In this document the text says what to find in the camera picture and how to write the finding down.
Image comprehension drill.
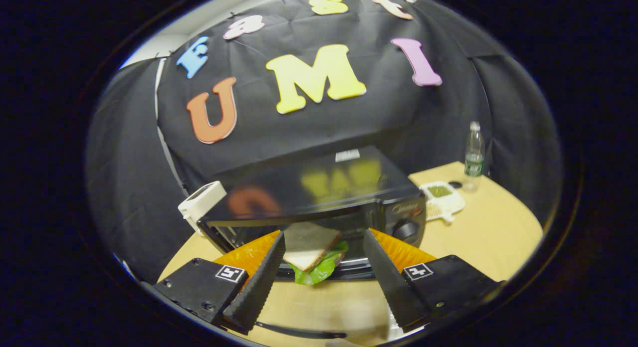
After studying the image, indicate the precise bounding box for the white toaster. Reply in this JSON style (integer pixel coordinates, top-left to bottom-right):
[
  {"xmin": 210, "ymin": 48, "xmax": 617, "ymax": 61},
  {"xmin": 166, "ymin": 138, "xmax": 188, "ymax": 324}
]
[{"xmin": 178, "ymin": 181, "xmax": 227, "ymax": 236}]

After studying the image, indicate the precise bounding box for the white bread lettuce sandwich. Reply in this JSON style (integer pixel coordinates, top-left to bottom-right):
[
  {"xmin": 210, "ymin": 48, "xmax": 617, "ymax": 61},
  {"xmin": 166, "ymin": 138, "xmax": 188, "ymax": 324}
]
[{"xmin": 283, "ymin": 221, "xmax": 349, "ymax": 286}]

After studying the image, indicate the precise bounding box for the clear plastic water bottle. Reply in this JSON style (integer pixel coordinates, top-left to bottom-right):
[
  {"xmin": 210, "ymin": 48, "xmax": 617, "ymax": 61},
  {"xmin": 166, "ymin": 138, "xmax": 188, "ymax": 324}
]
[{"xmin": 464, "ymin": 121, "xmax": 485, "ymax": 193}]

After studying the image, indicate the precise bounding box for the black electric oven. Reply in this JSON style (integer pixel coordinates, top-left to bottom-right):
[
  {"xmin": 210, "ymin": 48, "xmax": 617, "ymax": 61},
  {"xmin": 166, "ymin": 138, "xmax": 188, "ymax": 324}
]
[{"xmin": 197, "ymin": 147, "xmax": 428, "ymax": 340}]

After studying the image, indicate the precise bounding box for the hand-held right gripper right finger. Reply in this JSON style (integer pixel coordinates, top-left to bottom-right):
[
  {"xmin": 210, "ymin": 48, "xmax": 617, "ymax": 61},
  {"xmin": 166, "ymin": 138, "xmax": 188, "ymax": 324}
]
[{"xmin": 362, "ymin": 229, "xmax": 504, "ymax": 333}]

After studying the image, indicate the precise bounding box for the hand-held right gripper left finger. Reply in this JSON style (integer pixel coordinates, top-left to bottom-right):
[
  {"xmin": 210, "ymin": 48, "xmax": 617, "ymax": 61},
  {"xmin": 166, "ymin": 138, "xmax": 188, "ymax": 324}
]
[{"xmin": 152, "ymin": 231, "xmax": 286, "ymax": 336}]

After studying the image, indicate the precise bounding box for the white divided grain dish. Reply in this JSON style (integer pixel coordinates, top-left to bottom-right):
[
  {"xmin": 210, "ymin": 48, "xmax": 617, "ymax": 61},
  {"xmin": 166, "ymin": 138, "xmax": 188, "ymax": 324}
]
[{"xmin": 419, "ymin": 181, "xmax": 467, "ymax": 223}]

